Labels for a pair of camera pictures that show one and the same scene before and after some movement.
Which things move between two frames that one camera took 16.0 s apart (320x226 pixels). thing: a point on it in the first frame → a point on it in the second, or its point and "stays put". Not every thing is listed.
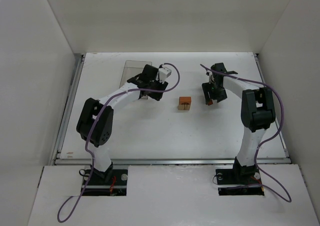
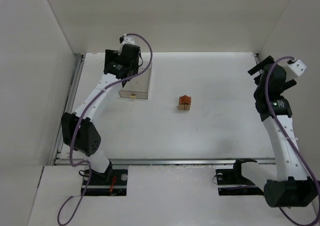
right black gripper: (215, 94) → (258, 64)
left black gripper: (155, 88) → (110, 58)
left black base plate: (113, 182) stays put
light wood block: (181, 107) stays put
